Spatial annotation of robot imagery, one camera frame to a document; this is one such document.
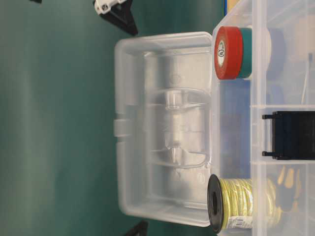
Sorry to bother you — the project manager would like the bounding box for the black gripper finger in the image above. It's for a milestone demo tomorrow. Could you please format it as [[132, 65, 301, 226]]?
[[124, 220, 148, 236], [100, 0, 138, 34]]

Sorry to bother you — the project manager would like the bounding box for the clear plastic tool box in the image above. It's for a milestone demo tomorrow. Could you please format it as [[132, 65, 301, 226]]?
[[114, 0, 315, 236]]

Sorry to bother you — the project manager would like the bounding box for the yellow wire spool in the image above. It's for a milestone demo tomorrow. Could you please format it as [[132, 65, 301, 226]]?
[[207, 174, 283, 234]]

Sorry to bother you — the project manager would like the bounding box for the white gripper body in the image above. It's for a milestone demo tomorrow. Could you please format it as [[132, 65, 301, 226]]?
[[94, 0, 126, 15]]

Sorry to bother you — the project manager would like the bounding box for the black plastic latch part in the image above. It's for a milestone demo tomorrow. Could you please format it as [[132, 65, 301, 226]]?
[[262, 111, 315, 160]]

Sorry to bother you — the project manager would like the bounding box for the red tape roll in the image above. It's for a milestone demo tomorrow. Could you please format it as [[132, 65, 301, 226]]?
[[214, 26, 243, 80]]

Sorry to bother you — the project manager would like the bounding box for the green tape roll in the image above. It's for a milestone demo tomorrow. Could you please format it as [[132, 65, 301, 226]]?
[[238, 28, 252, 78]]

